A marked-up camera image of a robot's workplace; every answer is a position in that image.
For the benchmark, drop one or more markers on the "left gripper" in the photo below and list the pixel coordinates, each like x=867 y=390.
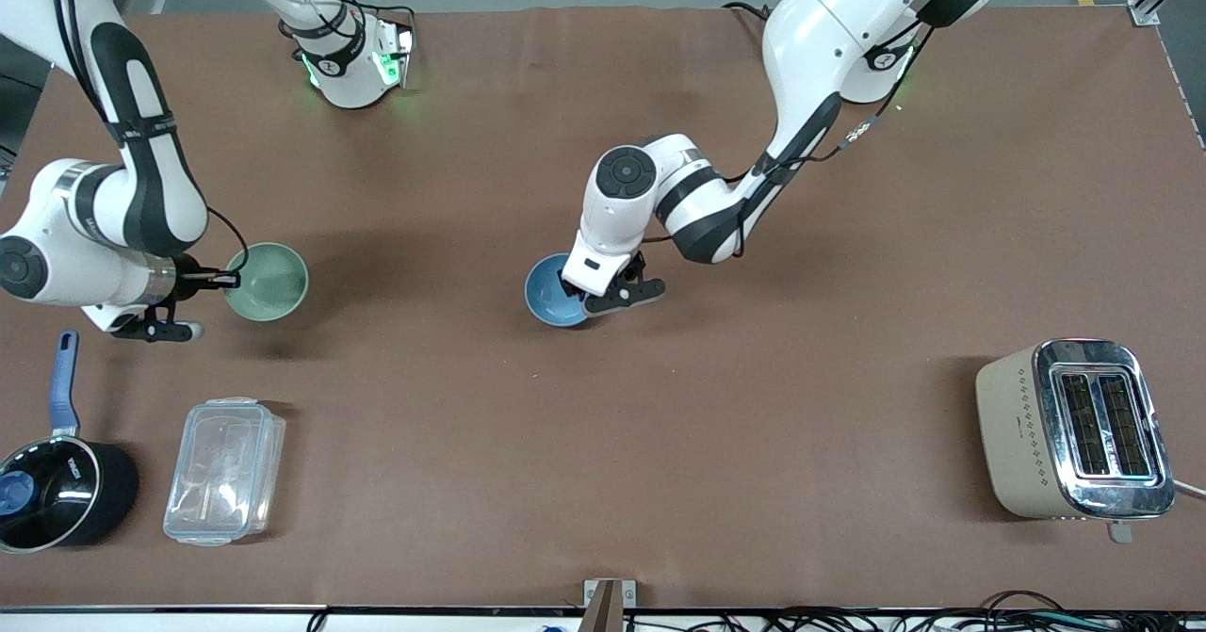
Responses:
x=576 y=287

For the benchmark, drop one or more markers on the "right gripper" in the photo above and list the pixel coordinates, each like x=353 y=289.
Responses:
x=189 y=278

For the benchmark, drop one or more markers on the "blue bowl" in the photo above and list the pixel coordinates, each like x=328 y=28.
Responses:
x=548 y=295

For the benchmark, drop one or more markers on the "green bowl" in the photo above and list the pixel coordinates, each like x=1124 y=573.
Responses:
x=273 y=283

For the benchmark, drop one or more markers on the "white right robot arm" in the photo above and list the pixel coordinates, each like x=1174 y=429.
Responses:
x=141 y=189

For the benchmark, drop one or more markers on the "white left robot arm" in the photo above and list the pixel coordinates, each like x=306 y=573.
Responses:
x=829 y=39

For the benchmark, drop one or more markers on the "brown table cover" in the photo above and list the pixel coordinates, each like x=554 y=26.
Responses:
x=603 y=425

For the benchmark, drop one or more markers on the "clear plastic food container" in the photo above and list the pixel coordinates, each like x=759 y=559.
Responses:
x=224 y=472

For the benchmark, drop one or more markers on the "glass lid blue knob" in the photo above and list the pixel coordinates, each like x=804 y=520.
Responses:
x=38 y=495

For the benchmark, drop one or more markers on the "right base connector plate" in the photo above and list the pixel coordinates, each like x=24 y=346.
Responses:
x=398 y=53

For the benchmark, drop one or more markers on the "beige chrome toaster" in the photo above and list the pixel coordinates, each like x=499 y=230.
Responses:
x=1027 y=434

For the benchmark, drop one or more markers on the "metal bracket with post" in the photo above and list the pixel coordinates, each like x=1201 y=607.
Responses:
x=608 y=604

